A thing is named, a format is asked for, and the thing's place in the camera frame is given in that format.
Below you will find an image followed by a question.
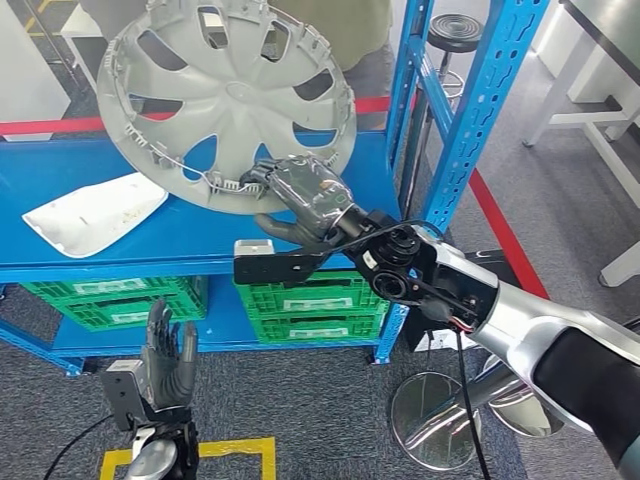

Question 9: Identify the black cardboard box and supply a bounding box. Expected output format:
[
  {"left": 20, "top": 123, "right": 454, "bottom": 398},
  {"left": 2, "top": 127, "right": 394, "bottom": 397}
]
[{"left": 402, "top": 248, "right": 522, "bottom": 353}]

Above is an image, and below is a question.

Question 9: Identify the white plastic panel part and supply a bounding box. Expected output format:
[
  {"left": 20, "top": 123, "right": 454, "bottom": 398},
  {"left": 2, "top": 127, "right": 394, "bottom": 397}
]
[{"left": 21, "top": 172, "right": 170, "bottom": 260}]

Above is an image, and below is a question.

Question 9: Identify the silver wheel hubcap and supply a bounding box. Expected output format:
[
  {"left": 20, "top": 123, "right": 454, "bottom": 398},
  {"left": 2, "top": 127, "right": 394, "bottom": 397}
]
[{"left": 96, "top": 0, "right": 358, "bottom": 217}]

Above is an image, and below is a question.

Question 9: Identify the black round stool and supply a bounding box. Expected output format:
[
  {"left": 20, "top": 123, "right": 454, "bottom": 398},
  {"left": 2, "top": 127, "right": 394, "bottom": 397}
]
[{"left": 427, "top": 14, "right": 484, "bottom": 101}]

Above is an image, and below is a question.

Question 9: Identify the blue metal shelf rack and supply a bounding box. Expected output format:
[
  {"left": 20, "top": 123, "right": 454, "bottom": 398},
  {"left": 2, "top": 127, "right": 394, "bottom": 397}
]
[{"left": 0, "top": 0, "right": 551, "bottom": 379}]

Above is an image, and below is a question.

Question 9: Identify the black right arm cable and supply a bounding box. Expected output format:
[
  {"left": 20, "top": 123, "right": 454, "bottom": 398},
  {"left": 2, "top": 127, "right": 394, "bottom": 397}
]
[{"left": 425, "top": 327, "right": 494, "bottom": 480}]

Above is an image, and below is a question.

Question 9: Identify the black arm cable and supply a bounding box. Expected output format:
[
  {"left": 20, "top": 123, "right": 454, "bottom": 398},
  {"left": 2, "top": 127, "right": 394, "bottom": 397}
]
[
  {"left": 425, "top": 327, "right": 494, "bottom": 480},
  {"left": 42, "top": 413, "right": 114, "bottom": 480}
]

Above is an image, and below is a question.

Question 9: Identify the standing person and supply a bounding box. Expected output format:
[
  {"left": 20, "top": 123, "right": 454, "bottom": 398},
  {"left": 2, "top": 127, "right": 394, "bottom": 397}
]
[{"left": 269, "top": 0, "right": 396, "bottom": 134}]

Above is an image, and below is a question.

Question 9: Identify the white cabinet panel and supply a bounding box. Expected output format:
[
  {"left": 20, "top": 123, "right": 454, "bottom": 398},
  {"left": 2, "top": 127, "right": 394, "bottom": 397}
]
[{"left": 0, "top": 0, "right": 72, "bottom": 143}]

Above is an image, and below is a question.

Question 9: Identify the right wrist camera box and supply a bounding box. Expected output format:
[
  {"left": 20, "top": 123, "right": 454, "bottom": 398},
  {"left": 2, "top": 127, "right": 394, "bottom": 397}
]
[{"left": 233, "top": 239, "right": 352, "bottom": 288}]

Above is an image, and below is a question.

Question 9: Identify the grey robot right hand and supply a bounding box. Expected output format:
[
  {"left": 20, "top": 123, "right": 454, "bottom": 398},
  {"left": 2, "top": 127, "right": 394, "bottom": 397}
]
[{"left": 239, "top": 154, "right": 369, "bottom": 250}]

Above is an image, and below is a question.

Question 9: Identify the green plastic crate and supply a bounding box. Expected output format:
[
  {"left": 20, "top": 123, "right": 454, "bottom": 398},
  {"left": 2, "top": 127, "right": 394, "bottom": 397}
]
[
  {"left": 60, "top": 294, "right": 209, "bottom": 333},
  {"left": 22, "top": 276, "right": 209, "bottom": 310},
  {"left": 235, "top": 271, "right": 392, "bottom": 317},
  {"left": 254, "top": 307, "right": 389, "bottom": 346}
]

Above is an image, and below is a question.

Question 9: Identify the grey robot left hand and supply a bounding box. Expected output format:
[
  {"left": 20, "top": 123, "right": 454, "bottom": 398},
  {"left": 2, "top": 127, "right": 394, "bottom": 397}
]
[{"left": 140, "top": 298, "right": 200, "bottom": 412}]

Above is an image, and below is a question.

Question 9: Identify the yellow floor tape square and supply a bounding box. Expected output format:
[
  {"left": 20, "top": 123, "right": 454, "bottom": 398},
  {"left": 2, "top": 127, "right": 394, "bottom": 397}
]
[{"left": 99, "top": 437, "right": 278, "bottom": 480}]

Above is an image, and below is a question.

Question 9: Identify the chrome stanchion post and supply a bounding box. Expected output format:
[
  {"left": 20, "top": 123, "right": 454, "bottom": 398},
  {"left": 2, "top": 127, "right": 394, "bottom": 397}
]
[
  {"left": 481, "top": 316, "right": 640, "bottom": 440},
  {"left": 399, "top": 86, "right": 432, "bottom": 221},
  {"left": 389, "top": 370, "right": 507, "bottom": 474}
]

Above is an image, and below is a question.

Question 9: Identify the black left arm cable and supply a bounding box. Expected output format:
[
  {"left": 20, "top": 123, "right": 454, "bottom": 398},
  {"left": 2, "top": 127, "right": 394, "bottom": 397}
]
[{"left": 42, "top": 413, "right": 114, "bottom": 480}]

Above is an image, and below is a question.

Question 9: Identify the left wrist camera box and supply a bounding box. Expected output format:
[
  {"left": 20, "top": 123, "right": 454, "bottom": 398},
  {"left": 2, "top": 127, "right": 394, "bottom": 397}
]
[{"left": 100, "top": 359, "right": 149, "bottom": 433}]

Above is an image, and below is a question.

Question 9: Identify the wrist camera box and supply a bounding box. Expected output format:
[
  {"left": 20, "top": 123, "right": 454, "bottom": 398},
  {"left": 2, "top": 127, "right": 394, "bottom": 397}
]
[
  {"left": 233, "top": 239, "right": 352, "bottom": 288},
  {"left": 100, "top": 359, "right": 149, "bottom": 433}
]

